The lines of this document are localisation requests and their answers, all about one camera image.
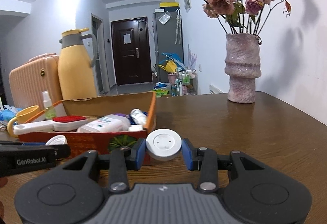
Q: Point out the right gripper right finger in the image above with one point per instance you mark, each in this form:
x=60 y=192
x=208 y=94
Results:
x=207 y=162

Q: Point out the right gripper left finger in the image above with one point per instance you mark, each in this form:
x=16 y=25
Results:
x=119 y=162

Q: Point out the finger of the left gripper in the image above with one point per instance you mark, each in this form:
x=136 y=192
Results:
x=61 y=150

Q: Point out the white ribbed bottle cap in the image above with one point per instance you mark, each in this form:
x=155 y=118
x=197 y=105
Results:
x=57 y=140

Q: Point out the white red lint brush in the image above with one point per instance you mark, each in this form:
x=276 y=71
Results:
x=57 y=124

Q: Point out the white wet wipes canister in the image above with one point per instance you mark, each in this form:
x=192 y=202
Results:
x=108 y=123

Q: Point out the green spray bottle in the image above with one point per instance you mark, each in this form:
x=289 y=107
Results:
x=49 y=110

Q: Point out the white round lid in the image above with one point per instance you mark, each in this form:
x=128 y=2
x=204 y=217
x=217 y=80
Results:
x=163 y=144

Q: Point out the white lotion bottle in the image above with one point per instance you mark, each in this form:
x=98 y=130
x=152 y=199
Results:
x=138 y=117

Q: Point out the white power adapter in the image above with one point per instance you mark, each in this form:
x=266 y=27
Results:
x=135 y=128

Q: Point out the purple toothed cap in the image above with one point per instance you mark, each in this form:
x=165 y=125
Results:
x=122 y=115

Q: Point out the orange cardboard box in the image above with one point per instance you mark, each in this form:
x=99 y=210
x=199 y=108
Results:
x=92 y=109

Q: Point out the yellow ceramic mug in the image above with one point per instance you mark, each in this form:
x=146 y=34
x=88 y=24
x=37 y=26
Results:
x=21 y=117

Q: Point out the blue tissue pack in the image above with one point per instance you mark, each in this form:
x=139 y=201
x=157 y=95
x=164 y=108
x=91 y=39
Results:
x=8 y=112

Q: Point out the white board on floor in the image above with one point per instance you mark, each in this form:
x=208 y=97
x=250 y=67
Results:
x=214 y=90

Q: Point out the yellow thermos jug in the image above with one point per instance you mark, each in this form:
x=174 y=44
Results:
x=75 y=66

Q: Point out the pink ribbed suitcase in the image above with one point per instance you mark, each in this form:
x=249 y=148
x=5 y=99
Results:
x=28 y=81

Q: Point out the yellow watering can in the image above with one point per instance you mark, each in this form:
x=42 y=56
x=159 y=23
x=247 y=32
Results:
x=170 y=66

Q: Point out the pink textured vase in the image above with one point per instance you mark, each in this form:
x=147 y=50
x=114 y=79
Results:
x=243 y=65

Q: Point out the dark brown door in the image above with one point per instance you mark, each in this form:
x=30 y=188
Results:
x=131 y=51

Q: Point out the grey refrigerator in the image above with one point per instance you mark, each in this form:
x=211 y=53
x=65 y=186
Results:
x=168 y=39

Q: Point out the yellow box on fridge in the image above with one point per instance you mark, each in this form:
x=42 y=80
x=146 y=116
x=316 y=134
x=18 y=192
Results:
x=169 y=4

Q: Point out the wire storage rack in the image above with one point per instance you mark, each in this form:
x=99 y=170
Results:
x=186 y=81

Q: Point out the wall electrical panel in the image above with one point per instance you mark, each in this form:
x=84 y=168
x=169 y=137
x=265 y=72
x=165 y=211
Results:
x=187 y=5

